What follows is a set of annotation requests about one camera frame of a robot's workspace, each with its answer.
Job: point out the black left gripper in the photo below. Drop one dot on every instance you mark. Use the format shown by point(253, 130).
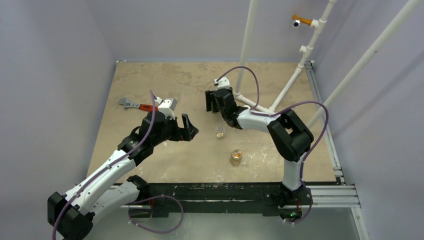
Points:
point(189, 130)

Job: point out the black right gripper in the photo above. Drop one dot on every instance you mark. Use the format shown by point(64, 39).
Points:
point(214, 101)

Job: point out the clear plastic pill organizer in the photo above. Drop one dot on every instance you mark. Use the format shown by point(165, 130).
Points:
point(219, 131)

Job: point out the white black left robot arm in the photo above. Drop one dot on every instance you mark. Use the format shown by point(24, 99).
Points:
point(73, 214)

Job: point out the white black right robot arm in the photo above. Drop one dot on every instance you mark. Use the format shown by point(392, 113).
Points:
point(291, 137)

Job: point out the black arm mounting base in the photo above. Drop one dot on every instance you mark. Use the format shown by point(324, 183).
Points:
point(270, 199)

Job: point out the amber pill bottle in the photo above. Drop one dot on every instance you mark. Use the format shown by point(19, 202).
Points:
point(236, 157)

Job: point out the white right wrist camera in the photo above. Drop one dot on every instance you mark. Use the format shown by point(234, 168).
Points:
point(222, 83)

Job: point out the red handled adjustable wrench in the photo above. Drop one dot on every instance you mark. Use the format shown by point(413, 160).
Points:
point(128, 104)

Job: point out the aluminium extrusion frame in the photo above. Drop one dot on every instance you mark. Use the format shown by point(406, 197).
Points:
point(206, 159)

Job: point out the white PVC pipe frame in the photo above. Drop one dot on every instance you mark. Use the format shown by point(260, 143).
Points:
point(388, 92)

